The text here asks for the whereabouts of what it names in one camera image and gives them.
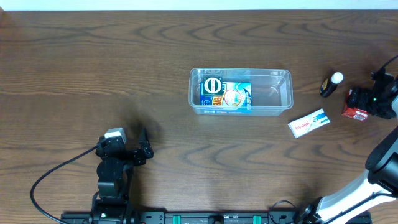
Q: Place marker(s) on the red Panadol box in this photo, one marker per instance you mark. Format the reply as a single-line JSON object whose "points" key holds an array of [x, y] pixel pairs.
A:
{"points": [[354, 113]]}

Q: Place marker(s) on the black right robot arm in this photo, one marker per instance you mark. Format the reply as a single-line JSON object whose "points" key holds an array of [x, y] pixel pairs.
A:
{"points": [[378, 183]]}

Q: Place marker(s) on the blue fever patch box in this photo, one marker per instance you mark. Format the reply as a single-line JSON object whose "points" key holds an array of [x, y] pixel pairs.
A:
{"points": [[232, 94]]}

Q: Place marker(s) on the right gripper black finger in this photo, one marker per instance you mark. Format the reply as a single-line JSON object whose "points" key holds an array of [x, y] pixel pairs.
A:
{"points": [[359, 93], [360, 104]]}

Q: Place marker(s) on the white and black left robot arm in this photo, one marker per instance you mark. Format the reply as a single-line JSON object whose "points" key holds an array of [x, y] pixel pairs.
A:
{"points": [[115, 173]]}

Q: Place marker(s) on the dark bottle with white cap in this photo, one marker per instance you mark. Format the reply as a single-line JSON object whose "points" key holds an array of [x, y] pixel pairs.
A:
{"points": [[330, 84]]}

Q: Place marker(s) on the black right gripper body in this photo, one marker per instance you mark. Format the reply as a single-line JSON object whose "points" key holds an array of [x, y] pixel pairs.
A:
{"points": [[359, 101]]}

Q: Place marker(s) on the white Panadol box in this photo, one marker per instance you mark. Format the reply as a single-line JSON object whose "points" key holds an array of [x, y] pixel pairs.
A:
{"points": [[308, 123]]}

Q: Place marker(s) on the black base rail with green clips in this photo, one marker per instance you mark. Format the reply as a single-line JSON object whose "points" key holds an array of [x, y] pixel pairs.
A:
{"points": [[217, 217]]}

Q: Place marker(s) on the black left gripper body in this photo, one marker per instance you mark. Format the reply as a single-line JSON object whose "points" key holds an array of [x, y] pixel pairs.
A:
{"points": [[130, 154]]}

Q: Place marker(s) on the green Zam-Buk ointment box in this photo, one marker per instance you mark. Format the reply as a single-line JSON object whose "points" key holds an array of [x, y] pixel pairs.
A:
{"points": [[212, 86]]}

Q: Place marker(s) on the clear plastic container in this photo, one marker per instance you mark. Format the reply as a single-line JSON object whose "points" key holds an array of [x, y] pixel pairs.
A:
{"points": [[272, 91]]}

